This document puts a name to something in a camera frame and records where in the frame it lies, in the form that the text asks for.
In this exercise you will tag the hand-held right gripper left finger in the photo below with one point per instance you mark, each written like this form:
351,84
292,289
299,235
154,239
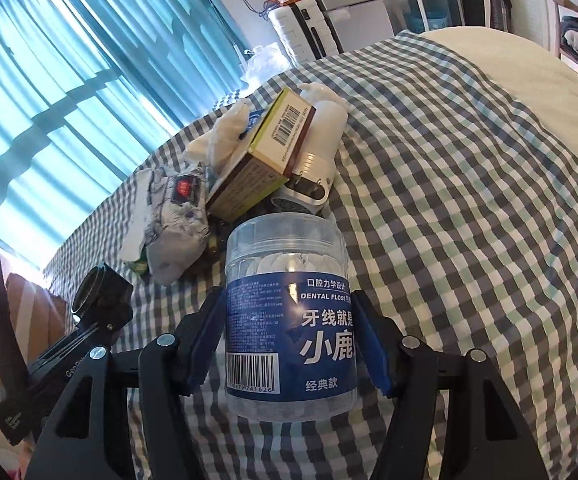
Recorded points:
204,342

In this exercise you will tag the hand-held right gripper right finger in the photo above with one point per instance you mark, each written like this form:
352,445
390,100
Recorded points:
375,352

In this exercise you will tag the woven storage basket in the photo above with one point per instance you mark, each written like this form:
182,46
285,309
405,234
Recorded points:
34,305

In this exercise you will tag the clear dental floss jar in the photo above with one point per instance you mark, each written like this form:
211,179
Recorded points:
289,335

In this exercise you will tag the white tissue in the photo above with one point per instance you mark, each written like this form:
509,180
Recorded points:
219,135

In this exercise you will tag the blue floral tissue pack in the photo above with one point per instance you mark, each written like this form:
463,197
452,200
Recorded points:
255,120

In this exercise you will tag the white spray bottle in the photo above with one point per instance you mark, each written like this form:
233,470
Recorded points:
319,92

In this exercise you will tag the crumpled grey floral pack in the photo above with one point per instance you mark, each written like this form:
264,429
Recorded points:
176,230

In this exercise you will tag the checkered blanket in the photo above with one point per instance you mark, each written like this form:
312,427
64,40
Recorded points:
444,210

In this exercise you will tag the teal curtain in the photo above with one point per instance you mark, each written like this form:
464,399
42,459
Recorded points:
69,85

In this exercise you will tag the brown and yellow carton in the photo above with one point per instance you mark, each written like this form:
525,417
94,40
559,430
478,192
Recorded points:
279,135

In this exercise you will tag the large clear water jug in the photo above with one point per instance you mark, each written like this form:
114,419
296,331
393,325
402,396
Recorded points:
264,62

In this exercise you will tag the cream bedsheet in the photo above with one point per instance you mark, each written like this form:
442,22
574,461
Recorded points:
529,70

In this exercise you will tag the white suitcase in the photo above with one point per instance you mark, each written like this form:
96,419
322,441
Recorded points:
299,30

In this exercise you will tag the blue bin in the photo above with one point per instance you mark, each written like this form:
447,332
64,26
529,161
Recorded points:
436,20

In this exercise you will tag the silver fridge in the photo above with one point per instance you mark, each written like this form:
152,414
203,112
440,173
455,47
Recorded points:
354,15

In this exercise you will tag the dark hanging garment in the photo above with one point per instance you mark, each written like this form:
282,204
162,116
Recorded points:
500,0

